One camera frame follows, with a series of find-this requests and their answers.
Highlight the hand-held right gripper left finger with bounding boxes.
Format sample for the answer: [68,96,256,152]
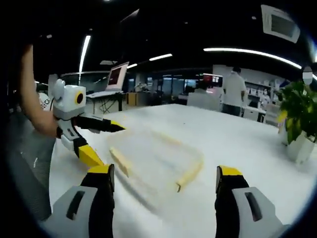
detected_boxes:
[41,163,116,238]

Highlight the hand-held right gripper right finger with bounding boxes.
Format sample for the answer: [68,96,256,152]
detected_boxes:
[214,165,292,238]

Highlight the clear container with yellow clips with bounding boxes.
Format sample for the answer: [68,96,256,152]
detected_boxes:
[108,127,206,193]

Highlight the person's white printed shirt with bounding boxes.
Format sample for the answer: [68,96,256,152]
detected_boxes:
[36,92,53,113]

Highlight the white desk black legs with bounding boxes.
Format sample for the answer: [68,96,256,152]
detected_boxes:
[85,91,124,115]

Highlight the open laptop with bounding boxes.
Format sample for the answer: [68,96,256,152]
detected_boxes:
[86,61,130,99]

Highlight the white cabinet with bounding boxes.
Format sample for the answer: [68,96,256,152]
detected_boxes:
[187,88,222,112]

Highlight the green potted plant white pot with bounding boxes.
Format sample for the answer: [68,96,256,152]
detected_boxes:
[277,80,317,165]

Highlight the red-screen monitor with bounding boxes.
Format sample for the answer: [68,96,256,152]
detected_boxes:
[203,73,223,88]

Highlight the ceiling air vent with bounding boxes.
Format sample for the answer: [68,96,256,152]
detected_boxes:
[261,4,302,43]

